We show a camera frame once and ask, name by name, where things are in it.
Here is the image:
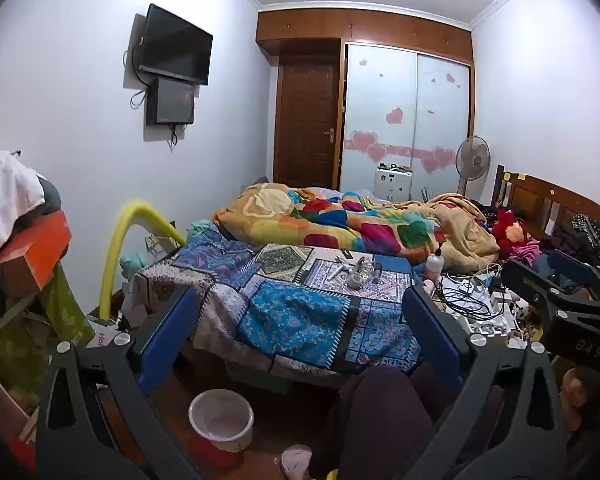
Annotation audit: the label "white cloth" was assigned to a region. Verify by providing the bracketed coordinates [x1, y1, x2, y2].
[0, 149, 47, 256]

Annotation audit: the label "standing fan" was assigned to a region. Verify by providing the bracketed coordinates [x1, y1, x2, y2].
[455, 136, 492, 196]

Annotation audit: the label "white box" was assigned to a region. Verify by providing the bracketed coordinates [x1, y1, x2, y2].
[374, 164, 413, 202]

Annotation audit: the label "wooden headboard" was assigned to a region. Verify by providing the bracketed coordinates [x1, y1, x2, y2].
[492, 165, 600, 263]

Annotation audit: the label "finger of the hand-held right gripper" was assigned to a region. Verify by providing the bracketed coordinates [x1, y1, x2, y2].
[547, 249, 600, 306]
[501, 259, 598, 318]

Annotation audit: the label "teal plush pillow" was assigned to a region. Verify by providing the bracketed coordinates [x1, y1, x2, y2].
[186, 220, 217, 247]

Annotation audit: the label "orange box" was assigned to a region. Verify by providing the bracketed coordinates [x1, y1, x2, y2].
[0, 210, 73, 299]

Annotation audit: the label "white earphones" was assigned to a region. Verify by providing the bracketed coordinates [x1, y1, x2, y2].
[346, 266, 371, 290]

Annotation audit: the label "colourful fleece blanket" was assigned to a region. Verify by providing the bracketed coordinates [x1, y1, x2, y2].
[212, 182, 501, 269]

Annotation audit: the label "person's leg dark trousers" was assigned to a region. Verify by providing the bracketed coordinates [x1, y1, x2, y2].
[310, 365, 457, 480]

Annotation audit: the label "frosted wardrobe doors pink hearts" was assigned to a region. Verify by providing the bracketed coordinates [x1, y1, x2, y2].
[341, 42, 473, 202]

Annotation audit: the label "dark polka dot clothing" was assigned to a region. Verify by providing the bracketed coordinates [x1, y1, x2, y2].
[554, 212, 600, 267]

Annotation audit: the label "black television cable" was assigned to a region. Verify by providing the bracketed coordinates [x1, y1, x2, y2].
[124, 49, 150, 111]

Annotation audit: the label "white bottle black cap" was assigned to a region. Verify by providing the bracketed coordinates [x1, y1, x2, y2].
[424, 242, 446, 282]

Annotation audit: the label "wall-mounted black television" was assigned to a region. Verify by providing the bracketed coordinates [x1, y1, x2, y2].
[139, 4, 214, 86]

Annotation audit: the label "brown wooden door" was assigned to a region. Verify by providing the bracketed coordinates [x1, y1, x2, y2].
[278, 62, 341, 190]

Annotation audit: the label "dark grey cloth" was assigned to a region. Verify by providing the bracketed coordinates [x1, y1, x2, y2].
[36, 174, 64, 217]

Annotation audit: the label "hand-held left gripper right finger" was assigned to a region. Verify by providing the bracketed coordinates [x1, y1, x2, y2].
[401, 284, 571, 480]

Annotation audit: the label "pink slipper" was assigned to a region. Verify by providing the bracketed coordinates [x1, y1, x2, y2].
[281, 445, 314, 480]

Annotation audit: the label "green patterned bag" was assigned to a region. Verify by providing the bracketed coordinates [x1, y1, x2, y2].
[0, 264, 97, 407]

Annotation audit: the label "bundle of black cables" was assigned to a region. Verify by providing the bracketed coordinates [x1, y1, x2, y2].
[439, 269, 503, 322]

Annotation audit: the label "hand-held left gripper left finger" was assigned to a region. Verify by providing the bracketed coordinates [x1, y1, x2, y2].
[34, 285, 206, 480]

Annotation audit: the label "person's right hand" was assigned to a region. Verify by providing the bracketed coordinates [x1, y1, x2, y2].
[561, 367, 600, 435]

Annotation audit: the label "white plastic bucket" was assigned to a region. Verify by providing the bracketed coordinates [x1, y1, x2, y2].
[188, 389, 255, 469]

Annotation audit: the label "yellow foam tube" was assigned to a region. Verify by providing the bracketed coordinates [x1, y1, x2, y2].
[98, 201, 187, 319]

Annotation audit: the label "wooden overhead cabinet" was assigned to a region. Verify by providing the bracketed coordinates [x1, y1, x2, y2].
[256, 8, 475, 65]

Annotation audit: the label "blue patchwork bedsheet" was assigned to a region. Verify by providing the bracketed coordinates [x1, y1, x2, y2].
[130, 220, 431, 377]

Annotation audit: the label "red plush toy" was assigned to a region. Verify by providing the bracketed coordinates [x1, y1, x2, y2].
[491, 210, 529, 247]

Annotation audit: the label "small black wall monitor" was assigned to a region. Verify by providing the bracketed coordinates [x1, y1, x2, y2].
[146, 76, 197, 127]

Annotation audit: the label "white power strip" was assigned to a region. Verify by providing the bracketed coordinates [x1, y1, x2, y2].
[459, 280, 528, 343]

